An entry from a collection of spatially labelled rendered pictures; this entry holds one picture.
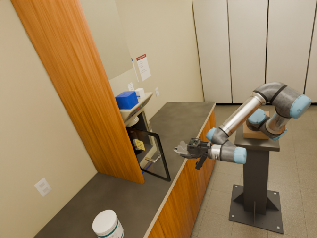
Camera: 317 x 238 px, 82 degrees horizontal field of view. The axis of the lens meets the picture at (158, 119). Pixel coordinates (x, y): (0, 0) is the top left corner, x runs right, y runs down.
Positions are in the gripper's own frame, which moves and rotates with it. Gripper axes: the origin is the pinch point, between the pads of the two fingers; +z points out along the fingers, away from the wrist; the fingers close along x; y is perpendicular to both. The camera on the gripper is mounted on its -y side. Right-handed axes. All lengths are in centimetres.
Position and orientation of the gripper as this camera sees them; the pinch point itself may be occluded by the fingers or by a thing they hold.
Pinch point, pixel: (176, 150)
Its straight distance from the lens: 104.3
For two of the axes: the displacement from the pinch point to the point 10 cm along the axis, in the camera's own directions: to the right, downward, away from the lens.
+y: -2.2, -8.7, -4.4
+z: -8.6, -0.3, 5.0
